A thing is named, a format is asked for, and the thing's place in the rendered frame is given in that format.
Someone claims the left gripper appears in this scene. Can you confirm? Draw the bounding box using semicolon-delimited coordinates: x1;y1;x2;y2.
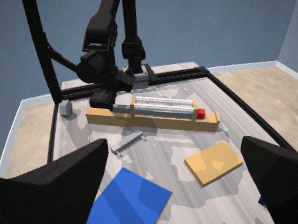
89;65;120;111

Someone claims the red cube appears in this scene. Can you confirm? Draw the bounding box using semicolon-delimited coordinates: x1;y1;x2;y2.
197;109;205;119

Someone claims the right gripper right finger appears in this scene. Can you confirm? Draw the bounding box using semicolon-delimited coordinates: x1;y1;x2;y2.
240;136;298;224

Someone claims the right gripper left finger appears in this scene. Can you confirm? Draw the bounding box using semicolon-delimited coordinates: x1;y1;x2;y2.
0;138;109;224

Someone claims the tan flat wooden board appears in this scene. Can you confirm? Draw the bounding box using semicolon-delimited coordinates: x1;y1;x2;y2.
184;141;244;187

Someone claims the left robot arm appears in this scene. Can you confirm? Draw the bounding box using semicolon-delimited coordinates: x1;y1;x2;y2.
76;0;146;93

